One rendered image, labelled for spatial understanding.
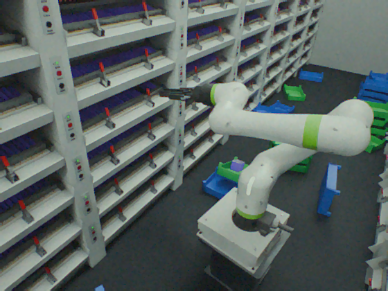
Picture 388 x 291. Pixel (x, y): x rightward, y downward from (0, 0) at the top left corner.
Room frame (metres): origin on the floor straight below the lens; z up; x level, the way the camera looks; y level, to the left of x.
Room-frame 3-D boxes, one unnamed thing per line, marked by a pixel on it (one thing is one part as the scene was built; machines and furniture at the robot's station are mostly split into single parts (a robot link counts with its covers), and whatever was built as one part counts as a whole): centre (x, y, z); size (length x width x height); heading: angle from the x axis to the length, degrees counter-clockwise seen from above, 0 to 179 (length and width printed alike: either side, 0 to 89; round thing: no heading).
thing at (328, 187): (1.45, -0.90, 0.10); 0.30 x 0.08 x 0.20; 157
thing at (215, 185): (1.48, -0.25, 0.04); 0.30 x 0.20 x 0.08; 59
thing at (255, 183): (0.90, -0.26, 0.53); 0.16 x 0.13 x 0.19; 150
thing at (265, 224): (0.86, -0.30, 0.41); 0.26 x 0.15 x 0.06; 57
